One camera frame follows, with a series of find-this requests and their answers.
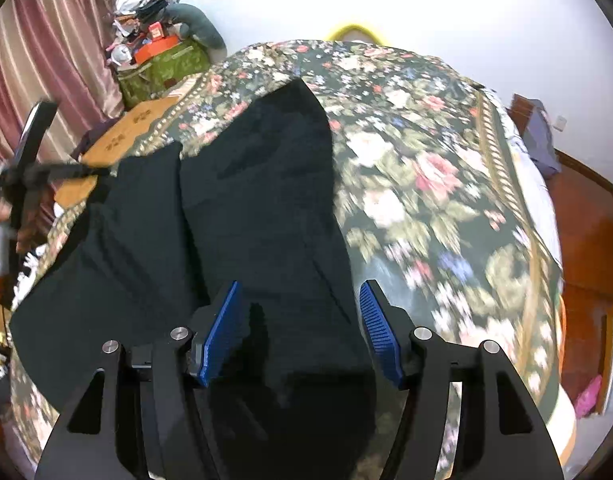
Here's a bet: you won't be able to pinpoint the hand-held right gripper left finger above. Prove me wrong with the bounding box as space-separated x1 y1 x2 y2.
34 280 250 480

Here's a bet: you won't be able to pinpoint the grey plush toy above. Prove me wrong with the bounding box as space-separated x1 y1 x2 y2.
166 3 227 53

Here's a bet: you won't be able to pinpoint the grey clothes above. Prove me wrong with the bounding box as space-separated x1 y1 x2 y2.
523 100 562 176

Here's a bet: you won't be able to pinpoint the dark brown clothes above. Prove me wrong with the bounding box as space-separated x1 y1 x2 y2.
74 120 118 161

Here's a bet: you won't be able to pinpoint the pile of mixed clutter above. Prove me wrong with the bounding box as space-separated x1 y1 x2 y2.
105 0 180 68

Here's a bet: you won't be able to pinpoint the floral bedspread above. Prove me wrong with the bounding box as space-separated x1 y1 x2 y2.
6 37 567 480

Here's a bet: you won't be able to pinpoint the pink item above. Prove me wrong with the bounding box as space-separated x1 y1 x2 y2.
573 375 603 418

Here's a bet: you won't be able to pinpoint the white bed sheet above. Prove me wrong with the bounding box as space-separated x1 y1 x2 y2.
549 385 583 467

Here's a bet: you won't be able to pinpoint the pink striped curtain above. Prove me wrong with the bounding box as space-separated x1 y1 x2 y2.
0 0 122 181

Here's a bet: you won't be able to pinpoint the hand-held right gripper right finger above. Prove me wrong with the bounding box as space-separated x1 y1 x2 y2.
359 280 561 480

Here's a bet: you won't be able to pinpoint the black printed t-shirt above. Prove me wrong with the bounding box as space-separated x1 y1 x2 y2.
9 77 387 480

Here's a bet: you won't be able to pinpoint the green fabric storage bag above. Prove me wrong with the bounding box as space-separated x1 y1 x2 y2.
116 42 212 108

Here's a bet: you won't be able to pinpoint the orange box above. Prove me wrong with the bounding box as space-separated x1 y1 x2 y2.
134 35 180 63

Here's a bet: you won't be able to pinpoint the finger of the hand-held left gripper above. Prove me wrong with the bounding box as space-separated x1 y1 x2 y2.
15 101 60 171
29 160 114 181

